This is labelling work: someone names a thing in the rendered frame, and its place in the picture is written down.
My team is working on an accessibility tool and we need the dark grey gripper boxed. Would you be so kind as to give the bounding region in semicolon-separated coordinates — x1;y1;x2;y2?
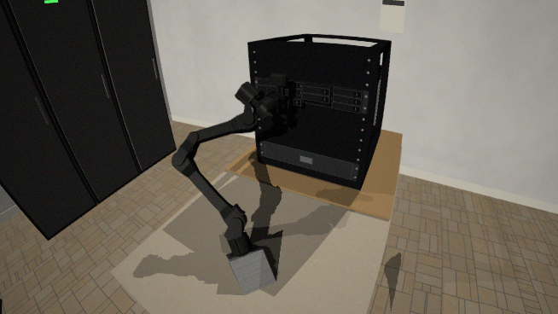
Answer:
263;73;291;125

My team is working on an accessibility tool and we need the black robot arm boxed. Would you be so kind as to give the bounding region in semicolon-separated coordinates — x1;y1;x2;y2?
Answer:
171;81;276;257

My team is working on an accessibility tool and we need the black server rack frame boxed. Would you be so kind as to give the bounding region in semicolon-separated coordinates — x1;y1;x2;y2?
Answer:
247;34;392;191

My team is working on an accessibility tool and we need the light brown wooden board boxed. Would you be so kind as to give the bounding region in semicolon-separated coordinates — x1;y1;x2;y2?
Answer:
224;129;403;220

